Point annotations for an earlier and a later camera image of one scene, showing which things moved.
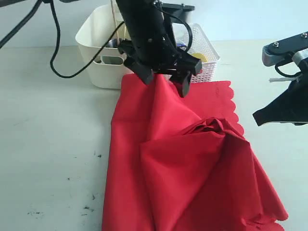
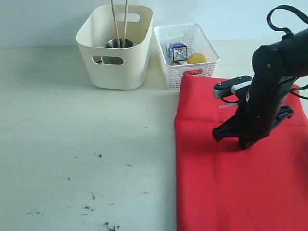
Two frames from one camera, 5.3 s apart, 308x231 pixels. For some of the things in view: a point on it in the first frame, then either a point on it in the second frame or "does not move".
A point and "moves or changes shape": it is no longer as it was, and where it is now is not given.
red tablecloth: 184,163 moves or changes shape
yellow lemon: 203,57 does not move
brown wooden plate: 98,59 does not move
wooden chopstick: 115,22 does not move
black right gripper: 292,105 to 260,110
